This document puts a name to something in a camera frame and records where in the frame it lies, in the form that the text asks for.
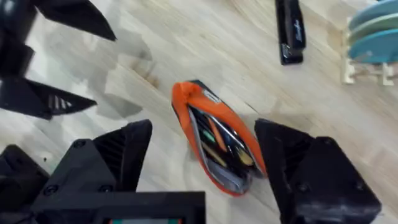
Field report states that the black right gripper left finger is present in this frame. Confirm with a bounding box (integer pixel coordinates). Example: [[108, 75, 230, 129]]
[[30, 119, 154, 205]]

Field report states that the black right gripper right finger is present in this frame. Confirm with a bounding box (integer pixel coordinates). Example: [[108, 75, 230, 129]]
[[254, 118, 382, 224]]

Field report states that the orange soft zip bag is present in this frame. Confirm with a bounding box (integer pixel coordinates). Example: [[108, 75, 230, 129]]
[[170, 79, 268, 197]]

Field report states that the pale wooden peg rack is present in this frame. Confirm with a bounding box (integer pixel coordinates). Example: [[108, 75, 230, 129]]
[[340, 15, 398, 87]]

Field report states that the black stapler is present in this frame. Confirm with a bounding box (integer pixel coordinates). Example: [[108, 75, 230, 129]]
[[274, 0, 307, 66]]

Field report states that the pale green plate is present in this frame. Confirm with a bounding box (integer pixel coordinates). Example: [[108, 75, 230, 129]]
[[348, 12, 398, 45]]

